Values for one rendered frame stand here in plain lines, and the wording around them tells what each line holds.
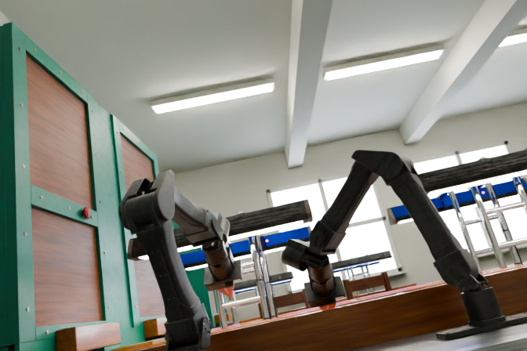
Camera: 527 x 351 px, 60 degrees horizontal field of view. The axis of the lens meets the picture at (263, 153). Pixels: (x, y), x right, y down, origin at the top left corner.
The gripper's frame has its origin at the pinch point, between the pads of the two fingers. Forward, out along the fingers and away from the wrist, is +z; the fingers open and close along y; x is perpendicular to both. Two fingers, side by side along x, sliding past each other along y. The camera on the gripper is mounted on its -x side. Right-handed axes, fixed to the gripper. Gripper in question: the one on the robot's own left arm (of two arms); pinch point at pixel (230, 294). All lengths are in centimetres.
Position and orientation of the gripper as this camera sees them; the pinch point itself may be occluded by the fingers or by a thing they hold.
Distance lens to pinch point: 133.0
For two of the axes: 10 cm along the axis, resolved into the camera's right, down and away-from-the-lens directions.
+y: -9.7, 2.2, 0.4
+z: 2.1, 8.4, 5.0
